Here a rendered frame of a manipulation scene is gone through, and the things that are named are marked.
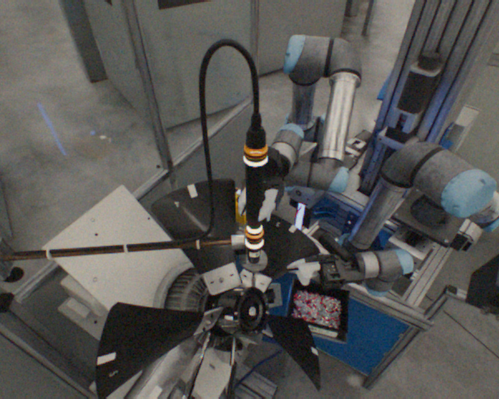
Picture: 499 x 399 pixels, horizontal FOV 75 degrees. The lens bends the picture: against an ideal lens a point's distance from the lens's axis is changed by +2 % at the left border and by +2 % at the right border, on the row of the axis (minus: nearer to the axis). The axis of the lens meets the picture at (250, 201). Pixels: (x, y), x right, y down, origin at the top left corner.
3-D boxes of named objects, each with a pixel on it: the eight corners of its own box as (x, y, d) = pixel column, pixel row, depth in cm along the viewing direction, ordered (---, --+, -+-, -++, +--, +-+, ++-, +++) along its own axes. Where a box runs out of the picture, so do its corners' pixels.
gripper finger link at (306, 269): (292, 278, 89) (323, 275, 90) (288, 258, 92) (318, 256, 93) (290, 283, 91) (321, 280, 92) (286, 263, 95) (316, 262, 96)
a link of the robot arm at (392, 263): (408, 279, 97) (419, 263, 91) (373, 283, 96) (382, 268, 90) (397, 258, 103) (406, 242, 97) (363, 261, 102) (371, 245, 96)
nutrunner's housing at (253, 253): (247, 273, 84) (245, 120, 51) (245, 260, 87) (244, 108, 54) (261, 272, 84) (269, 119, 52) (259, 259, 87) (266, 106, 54)
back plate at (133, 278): (183, 455, 92) (185, 456, 91) (-16, 293, 70) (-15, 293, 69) (269, 302, 124) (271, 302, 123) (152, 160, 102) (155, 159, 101)
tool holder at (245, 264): (234, 274, 81) (232, 252, 74) (232, 252, 86) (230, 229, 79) (269, 272, 82) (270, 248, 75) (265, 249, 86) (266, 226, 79)
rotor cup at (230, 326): (223, 347, 88) (255, 356, 78) (190, 312, 83) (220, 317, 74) (249, 303, 96) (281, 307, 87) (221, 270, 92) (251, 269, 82)
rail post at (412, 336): (362, 386, 178) (413, 327, 123) (364, 380, 181) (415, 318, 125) (369, 391, 177) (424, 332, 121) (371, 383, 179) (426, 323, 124)
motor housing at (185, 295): (193, 361, 98) (219, 370, 88) (142, 311, 90) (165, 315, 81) (233, 299, 112) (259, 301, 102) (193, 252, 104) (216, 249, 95)
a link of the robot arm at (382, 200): (390, 127, 84) (326, 251, 114) (425, 149, 77) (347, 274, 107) (417, 124, 89) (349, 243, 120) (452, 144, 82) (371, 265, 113)
